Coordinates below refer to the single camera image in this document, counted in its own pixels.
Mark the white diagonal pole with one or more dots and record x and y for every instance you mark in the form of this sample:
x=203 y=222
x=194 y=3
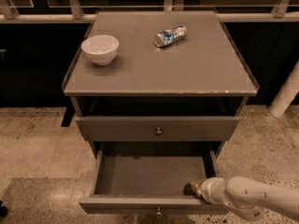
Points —
x=286 y=94

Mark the grey drawer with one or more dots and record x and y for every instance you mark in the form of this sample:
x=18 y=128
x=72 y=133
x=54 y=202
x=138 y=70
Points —
x=147 y=185
x=156 y=129

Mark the white ceramic bowl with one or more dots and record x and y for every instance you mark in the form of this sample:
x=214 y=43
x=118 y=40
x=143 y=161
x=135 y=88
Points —
x=101 y=49

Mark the black object at floor edge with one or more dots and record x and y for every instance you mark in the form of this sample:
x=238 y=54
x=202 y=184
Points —
x=3 y=210

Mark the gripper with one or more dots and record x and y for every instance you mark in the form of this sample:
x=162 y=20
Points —
x=207 y=189

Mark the metal glass railing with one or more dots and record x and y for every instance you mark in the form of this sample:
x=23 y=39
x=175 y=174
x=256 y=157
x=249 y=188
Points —
x=85 y=10

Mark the crushed blue silver can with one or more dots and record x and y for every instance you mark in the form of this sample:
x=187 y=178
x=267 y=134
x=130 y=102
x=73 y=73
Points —
x=169 y=37

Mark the grey drawer cabinet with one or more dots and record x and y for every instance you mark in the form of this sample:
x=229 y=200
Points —
x=201 y=75

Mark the grey top drawer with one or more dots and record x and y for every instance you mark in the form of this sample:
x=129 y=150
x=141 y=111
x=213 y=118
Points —
x=156 y=129

